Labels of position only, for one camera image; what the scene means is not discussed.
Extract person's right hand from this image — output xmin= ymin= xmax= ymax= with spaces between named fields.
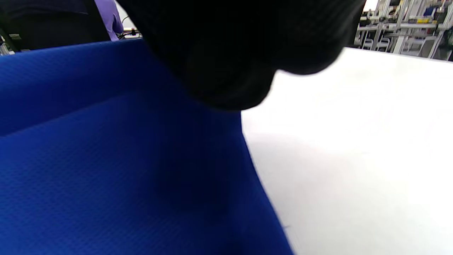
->
xmin=117 ymin=0 xmax=367 ymax=110

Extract blue t-shirt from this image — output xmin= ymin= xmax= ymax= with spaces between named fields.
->
xmin=0 ymin=37 xmax=294 ymax=255

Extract metal shelving rack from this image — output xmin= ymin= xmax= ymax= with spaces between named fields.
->
xmin=354 ymin=0 xmax=453 ymax=62

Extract black mesh office chair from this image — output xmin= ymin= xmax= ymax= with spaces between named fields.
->
xmin=0 ymin=0 xmax=111 ymax=53

